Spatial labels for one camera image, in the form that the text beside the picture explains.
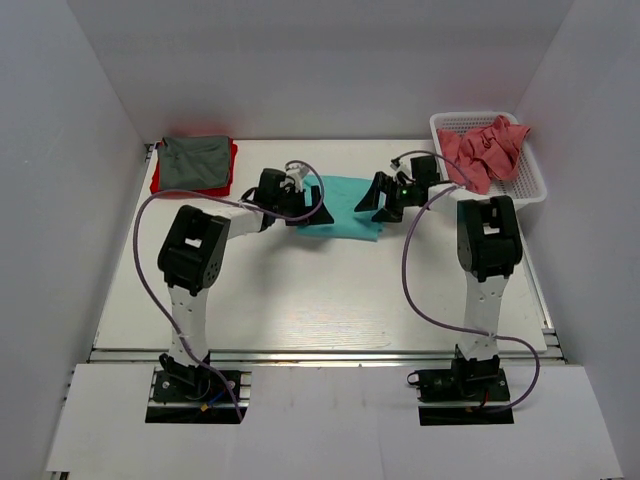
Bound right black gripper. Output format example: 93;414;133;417
355;172;419;223

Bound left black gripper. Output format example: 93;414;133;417
274;187;334;227

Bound teal t shirt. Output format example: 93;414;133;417
296;176;383;242

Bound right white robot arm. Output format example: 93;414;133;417
354;150;523;399

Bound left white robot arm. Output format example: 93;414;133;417
157;162;334;400

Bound crumpled pink t shirt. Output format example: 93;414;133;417
436;115;531;195

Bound folded grey t shirt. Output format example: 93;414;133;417
157;135;232;191

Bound white plastic basket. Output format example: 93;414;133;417
430;111;547;208

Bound folded red t shirt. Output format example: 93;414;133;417
150;141;240;199

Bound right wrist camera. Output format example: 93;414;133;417
390;158;414;185

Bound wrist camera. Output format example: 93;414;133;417
390;158;414;185
280;161;310;193

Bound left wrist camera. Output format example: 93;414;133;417
280;161;310;193

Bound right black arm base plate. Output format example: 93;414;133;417
406;369;514;427

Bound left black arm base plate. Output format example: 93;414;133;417
145;353;251;425

